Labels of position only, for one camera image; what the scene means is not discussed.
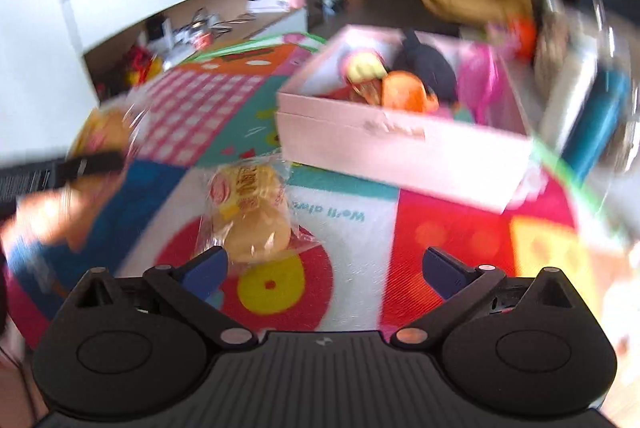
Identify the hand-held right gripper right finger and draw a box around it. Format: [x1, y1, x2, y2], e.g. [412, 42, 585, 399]
[391, 247, 576, 351]

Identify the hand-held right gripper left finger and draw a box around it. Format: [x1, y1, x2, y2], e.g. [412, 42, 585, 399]
[75, 246, 253, 351]

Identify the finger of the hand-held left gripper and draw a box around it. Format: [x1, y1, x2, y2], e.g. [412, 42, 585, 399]
[55, 152, 126, 186]

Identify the bread bun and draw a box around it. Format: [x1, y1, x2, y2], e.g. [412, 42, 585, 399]
[70, 104, 148, 166]
[197, 152, 323, 265]

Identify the pink cardboard box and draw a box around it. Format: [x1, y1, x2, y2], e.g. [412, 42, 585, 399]
[275, 24, 537, 215]

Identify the orange toy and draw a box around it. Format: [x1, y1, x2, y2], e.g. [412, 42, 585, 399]
[381, 70, 432, 113]

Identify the black plush toy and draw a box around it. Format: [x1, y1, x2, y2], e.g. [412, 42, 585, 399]
[394, 29, 459, 104]

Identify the yellow toy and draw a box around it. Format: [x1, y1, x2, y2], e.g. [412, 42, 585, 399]
[344, 50, 389, 84]

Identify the colourful printed play mat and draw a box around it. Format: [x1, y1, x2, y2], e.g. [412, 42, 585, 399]
[5, 32, 640, 359]

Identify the white thermos bottle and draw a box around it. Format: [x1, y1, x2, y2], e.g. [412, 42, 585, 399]
[541, 50, 600, 149]

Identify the teal thermos bottle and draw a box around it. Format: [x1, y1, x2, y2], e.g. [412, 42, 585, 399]
[562, 68, 632, 183]

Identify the large glass jar of nuts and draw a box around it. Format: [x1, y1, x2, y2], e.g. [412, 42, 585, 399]
[534, 0, 573, 81]

